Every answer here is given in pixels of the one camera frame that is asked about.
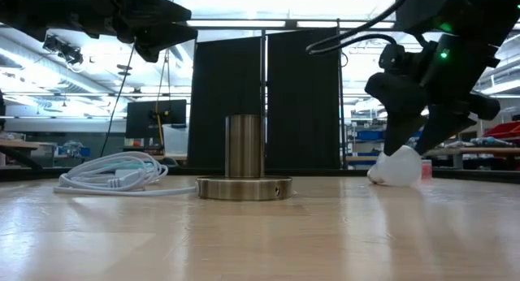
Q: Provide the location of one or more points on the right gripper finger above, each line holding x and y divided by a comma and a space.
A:
451, 122
400, 98

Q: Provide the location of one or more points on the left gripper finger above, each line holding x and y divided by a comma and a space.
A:
150, 7
162, 39

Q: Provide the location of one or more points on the white lightbulb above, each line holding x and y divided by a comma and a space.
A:
400, 169

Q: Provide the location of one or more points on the brushed metal lamp socket base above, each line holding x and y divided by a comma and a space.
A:
243, 151

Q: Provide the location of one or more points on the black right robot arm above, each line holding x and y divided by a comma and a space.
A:
467, 5

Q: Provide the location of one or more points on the long wooden workbench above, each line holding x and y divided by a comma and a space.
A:
487, 151

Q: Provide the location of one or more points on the blue storage bin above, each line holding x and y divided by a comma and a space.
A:
369, 135

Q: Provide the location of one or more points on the small pink container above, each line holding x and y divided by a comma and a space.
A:
426, 171

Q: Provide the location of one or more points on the red storage bin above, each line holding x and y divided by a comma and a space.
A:
505, 130

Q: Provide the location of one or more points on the black metal pole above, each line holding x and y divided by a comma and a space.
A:
340, 110

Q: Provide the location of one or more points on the black monitor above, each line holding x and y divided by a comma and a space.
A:
140, 118

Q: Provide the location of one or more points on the translucent plastic bin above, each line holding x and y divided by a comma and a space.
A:
176, 141

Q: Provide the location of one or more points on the small blue box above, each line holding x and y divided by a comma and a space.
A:
84, 152

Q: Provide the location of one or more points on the wooden workbench with black legs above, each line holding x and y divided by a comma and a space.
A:
16, 144

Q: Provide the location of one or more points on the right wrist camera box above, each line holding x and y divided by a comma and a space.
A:
392, 57

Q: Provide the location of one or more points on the black camera rig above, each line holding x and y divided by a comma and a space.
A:
65, 49

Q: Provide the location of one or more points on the black aluminium frame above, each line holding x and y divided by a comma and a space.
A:
325, 172

